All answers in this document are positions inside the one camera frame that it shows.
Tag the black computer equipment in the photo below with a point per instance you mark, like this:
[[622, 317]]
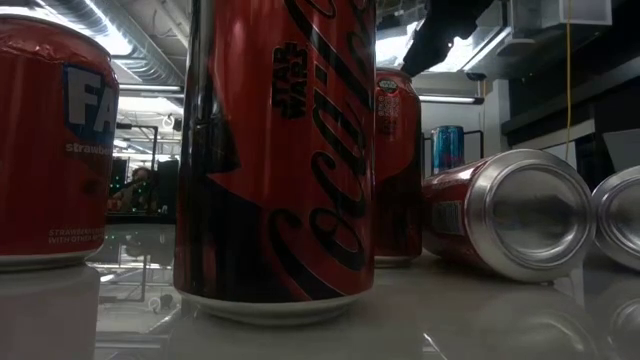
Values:
[[167, 190]]

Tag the wooden tray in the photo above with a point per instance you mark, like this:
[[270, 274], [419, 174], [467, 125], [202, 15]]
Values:
[[472, 131]]

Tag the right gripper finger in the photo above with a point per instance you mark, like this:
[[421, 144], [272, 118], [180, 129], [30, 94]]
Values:
[[440, 40]]

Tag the blue slim energy drink can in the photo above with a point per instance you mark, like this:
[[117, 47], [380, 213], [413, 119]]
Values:
[[447, 150]]

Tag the person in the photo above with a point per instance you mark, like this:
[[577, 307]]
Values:
[[137, 187]]

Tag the red Fanta strawberry can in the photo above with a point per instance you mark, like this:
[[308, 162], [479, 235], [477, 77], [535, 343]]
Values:
[[530, 215], [40, 150]]

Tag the red black Coca-Cola can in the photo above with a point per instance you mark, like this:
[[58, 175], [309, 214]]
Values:
[[622, 215], [270, 175]]

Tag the white ceiling unit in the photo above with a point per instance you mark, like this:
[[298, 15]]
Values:
[[560, 12]]

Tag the fluorescent tube light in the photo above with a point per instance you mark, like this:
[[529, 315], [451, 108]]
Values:
[[452, 99]]

